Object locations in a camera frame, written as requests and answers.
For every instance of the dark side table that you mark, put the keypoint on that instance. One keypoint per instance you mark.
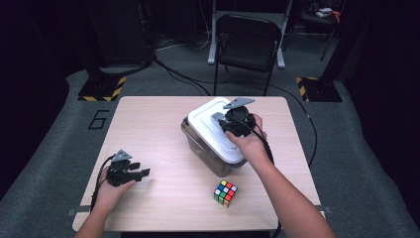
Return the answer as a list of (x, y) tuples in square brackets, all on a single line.
[(317, 26)]

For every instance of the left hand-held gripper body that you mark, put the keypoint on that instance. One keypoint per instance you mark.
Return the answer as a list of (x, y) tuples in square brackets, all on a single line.
[(120, 172)]

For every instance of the person's right hand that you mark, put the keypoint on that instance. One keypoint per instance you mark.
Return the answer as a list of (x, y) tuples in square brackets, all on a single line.
[(251, 147)]

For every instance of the clear plastic storage box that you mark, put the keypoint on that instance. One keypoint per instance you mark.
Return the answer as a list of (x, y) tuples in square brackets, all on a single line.
[(211, 162)]

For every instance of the black tape floor marking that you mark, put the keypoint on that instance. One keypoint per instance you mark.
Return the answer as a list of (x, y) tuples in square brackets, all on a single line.
[(98, 120)]

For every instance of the multicoloured puzzle cube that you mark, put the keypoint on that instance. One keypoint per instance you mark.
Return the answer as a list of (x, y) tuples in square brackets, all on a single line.
[(225, 193)]

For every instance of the black folding chair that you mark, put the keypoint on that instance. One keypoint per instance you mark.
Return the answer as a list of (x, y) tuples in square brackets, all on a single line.
[(246, 49)]

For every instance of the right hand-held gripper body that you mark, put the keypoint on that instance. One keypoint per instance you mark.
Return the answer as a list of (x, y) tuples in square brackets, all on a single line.
[(239, 120)]

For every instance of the black stand with striped tape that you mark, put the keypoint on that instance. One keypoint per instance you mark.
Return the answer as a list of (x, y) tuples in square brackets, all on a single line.
[(100, 89), (322, 91)]

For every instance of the small white device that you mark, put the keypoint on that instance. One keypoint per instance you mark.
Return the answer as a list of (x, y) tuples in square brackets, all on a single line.
[(323, 12)]

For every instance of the grey tape strip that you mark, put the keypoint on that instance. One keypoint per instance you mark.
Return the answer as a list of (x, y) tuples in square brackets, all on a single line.
[(79, 210), (324, 209)]

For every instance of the person's left hand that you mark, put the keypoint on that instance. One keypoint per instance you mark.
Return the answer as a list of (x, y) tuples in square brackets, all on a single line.
[(109, 196)]

